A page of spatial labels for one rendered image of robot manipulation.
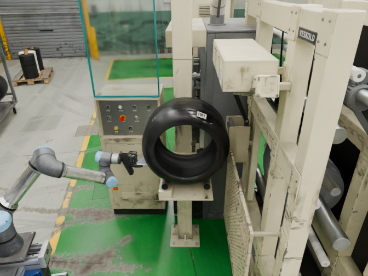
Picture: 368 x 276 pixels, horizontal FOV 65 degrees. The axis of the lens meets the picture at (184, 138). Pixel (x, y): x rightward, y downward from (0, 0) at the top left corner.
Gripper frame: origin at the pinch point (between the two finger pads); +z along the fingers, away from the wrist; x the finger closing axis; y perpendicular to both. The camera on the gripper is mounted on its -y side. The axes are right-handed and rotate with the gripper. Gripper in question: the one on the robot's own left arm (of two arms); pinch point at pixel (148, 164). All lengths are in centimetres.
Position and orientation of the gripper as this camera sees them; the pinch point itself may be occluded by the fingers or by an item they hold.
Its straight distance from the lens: 196.8
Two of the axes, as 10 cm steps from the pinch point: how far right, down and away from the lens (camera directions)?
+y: 1.1, -8.8, -4.6
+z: 9.9, 1.1, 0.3
